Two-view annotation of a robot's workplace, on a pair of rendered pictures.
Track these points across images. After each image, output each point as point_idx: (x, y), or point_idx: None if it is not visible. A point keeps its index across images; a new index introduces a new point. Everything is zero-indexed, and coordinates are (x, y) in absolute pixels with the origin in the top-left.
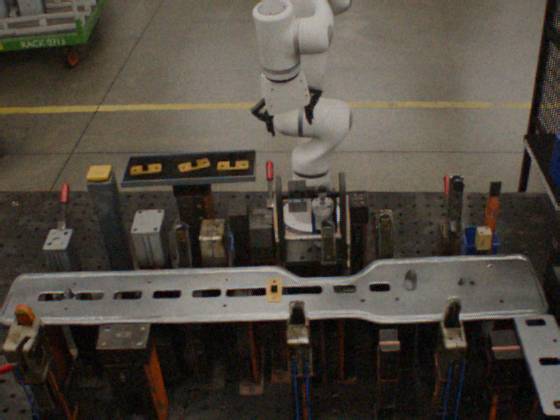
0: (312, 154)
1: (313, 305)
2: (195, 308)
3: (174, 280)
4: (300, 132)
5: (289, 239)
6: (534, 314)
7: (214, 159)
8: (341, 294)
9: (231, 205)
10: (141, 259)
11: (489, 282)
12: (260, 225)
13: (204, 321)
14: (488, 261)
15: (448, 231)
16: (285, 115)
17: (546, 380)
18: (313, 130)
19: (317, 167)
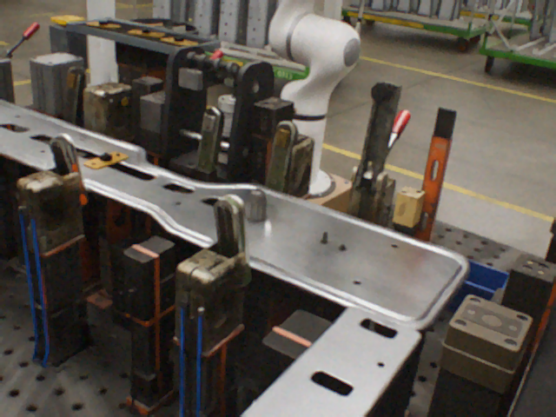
0: (297, 85)
1: (120, 184)
2: (15, 142)
3: (37, 122)
4: (287, 49)
5: (184, 134)
6: (391, 320)
7: (171, 36)
8: (165, 189)
9: (148, 76)
10: (35, 99)
11: (368, 258)
12: (154, 99)
13: (6, 155)
14: (398, 241)
15: (359, 175)
16: (276, 22)
17: (288, 403)
18: (301, 48)
19: (299, 104)
